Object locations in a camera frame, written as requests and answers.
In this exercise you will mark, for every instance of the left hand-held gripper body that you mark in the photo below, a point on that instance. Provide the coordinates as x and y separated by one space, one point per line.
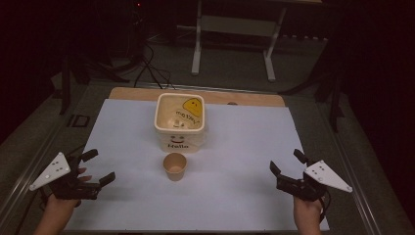
62 182

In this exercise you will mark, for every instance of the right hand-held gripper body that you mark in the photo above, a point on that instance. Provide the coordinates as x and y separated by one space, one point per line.
313 182

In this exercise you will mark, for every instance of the brown paper cup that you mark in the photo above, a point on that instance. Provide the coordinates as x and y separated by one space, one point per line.
175 166

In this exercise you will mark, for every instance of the cream square bin with smiley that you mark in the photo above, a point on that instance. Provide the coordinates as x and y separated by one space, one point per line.
179 127

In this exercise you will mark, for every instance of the person's left hand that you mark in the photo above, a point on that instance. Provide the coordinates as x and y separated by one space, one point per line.
62 209

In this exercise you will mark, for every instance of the person's right hand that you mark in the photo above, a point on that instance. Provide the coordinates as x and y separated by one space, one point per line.
308 213

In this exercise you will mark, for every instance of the black floor plate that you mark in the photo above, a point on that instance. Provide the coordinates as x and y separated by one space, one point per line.
78 120

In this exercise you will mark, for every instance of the white mat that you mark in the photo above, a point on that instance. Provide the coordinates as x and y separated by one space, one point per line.
228 163

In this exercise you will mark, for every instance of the white metal table frame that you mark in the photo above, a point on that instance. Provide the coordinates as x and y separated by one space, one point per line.
235 27

